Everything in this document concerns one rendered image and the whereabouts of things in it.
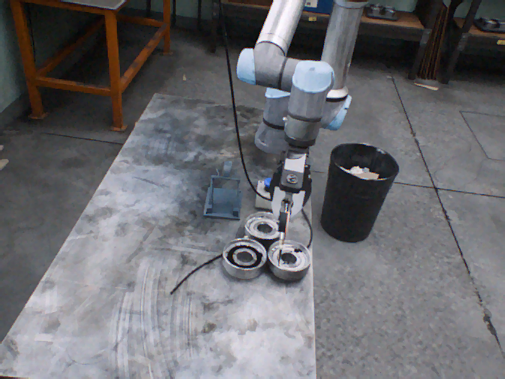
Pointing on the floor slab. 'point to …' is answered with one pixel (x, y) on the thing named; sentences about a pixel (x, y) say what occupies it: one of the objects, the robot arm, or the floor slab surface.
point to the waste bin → (355, 190)
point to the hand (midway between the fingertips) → (284, 217)
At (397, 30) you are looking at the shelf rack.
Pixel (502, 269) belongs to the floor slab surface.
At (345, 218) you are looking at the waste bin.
